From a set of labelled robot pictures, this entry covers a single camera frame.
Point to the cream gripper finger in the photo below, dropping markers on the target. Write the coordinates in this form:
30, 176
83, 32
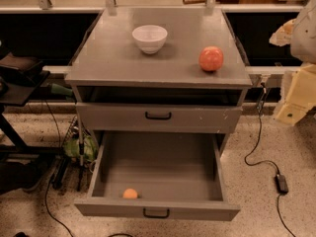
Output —
298, 95
282, 36

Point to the small orange fruit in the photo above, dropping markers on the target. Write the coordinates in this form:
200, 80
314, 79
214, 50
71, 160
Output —
130, 194

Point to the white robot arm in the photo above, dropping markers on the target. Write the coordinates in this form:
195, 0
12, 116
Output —
303, 39

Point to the closed grey upper drawer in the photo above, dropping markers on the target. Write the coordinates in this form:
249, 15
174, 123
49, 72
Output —
128, 117

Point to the open grey bottom drawer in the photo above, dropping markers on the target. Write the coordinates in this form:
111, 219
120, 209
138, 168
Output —
179, 171

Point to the grey drawer cabinet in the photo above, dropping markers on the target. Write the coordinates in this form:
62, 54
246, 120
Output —
111, 69

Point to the red apple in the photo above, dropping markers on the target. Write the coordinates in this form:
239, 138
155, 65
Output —
211, 58

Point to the black power adapter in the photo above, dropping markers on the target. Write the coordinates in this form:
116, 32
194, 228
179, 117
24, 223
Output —
281, 184

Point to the white ceramic bowl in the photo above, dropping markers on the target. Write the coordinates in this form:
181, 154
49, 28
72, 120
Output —
149, 38

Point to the black side stand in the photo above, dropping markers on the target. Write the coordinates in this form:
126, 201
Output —
20, 76

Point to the black drawer handle upper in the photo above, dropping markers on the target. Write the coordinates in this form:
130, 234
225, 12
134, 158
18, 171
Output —
157, 116

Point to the black drawer handle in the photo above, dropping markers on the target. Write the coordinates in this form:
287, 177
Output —
157, 116
155, 213

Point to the black drawer handle lower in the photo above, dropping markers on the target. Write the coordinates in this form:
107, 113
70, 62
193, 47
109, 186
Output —
155, 213

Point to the metal railing frame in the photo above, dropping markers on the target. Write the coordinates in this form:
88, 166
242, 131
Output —
158, 0

